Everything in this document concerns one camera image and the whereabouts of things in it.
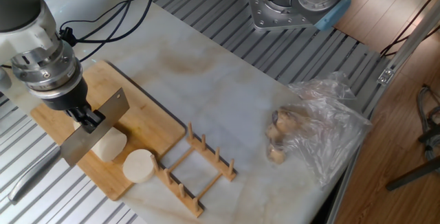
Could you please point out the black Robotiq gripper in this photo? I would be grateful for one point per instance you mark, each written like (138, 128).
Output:
(67, 98)

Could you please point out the steel cleaver knife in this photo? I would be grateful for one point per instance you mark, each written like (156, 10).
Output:
(113, 109)

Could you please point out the round white radish slice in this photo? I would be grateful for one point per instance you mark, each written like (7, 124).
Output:
(139, 165)

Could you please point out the wooden cutting board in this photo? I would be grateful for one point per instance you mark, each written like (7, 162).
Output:
(154, 131)

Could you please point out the wooden peg rack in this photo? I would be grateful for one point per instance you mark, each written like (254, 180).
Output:
(213, 157)

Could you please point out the white marble slab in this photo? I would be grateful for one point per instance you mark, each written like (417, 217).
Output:
(223, 90)

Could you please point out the clear plastic bag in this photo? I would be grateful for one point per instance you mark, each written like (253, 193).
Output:
(326, 138)

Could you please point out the black stand leg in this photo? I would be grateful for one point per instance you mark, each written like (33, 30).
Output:
(412, 175)

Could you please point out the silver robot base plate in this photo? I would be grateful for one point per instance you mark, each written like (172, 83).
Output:
(261, 11)

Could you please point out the silver corner bracket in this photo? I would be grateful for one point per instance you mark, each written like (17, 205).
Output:
(385, 76)

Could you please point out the aluminium frame rail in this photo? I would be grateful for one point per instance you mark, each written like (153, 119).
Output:
(412, 38)

